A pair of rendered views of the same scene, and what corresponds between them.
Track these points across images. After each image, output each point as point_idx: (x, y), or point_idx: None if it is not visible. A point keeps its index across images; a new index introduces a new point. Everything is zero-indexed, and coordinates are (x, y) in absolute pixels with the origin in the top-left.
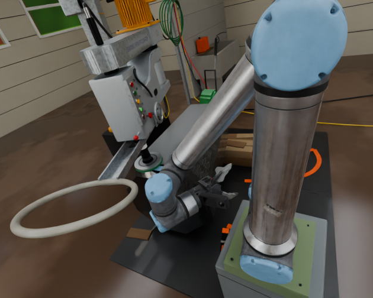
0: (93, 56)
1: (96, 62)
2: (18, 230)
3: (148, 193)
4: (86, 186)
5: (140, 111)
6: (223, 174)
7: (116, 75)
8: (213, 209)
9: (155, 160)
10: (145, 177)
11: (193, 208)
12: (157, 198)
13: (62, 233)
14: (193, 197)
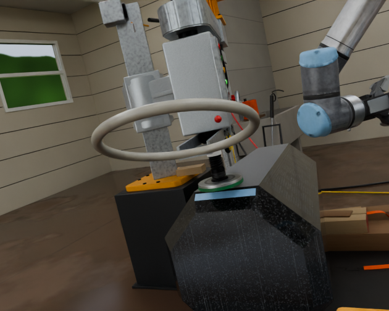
0: (180, 6)
1: (182, 13)
2: (125, 111)
3: (310, 54)
4: (158, 156)
5: (226, 83)
6: (386, 81)
7: (201, 33)
8: (330, 277)
9: (233, 177)
10: (213, 211)
11: (359, 107)
12: (323, 57)
13: (194, 105)
14: (355, 95)
